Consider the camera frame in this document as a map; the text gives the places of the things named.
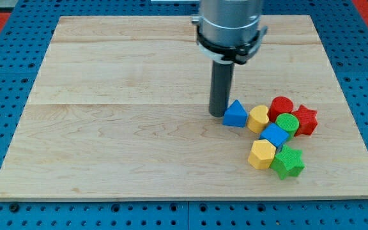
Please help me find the blue triangle block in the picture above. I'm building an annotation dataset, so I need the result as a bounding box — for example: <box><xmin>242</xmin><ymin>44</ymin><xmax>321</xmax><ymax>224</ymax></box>
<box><xmin>222</xmin><ymin>100</ymin><xmax>248</xmax><ymax>127</ymax></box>

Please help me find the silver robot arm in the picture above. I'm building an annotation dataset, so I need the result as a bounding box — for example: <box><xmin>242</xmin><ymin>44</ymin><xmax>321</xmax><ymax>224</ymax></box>
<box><xmin>191</xmin><ymin>0</ymin><xmax>268</xmax><ymax>65</ymax></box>

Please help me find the light wooden board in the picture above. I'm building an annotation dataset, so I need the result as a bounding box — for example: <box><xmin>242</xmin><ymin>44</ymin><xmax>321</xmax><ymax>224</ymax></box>
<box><xmin>0</xmin><ymin>15</ymin><xmax>368</xmax><ymax>202</ymax></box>

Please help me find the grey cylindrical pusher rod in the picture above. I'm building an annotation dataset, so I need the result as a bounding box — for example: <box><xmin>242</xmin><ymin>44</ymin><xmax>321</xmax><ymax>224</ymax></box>
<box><xmin>209</xmin><ymin>61</ymin><xmax>234</xmax><ymax>118</ymax></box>

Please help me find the yellow heart block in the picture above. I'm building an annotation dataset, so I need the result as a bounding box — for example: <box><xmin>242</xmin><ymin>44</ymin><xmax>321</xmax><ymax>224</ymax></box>
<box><xmin>247</xmin><ymin>105</ymin><xmax>270</xmax><ymax>134</ymax></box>

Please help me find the yellow hexagon block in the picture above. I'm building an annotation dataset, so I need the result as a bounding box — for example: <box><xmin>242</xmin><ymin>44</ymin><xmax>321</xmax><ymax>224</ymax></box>
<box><xmin>248</xmin><ymin>139</ymin><xmax>276</xmax><ymax>169</ymax></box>

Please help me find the blue cube block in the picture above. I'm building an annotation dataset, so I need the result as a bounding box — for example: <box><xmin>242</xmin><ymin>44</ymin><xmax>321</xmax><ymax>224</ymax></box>
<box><xmin>259</xmin><ymin>123</ymin><xmax>289</xmax><ymax>148</ymax></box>

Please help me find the red cylinder block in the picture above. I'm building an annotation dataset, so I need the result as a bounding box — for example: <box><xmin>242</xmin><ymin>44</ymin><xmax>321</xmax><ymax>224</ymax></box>
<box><xmin>268</xmin><ymin>96</ymin><xmax>294</xmax><ymax>123</ymax></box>

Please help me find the green cylinder block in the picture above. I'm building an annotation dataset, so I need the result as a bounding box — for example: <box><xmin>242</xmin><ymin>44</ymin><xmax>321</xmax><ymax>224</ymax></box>
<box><xmin>275</xmin><ymin>113</ymin><xmax>300</xmax><ymax>141</ymax></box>

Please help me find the green star block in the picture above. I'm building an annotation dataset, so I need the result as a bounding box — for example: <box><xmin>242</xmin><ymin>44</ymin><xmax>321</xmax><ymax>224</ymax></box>
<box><xmin>270</xmin><ymin>144</ymin><xmax>305</xmax><ymax>180</ymax></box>

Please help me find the red star block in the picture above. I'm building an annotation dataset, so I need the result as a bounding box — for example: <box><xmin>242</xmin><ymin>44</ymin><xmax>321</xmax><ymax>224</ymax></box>
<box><xmin>292</xmin><ymin>105</ymin><xmax>318</xmax><ymax>137</ymax></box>

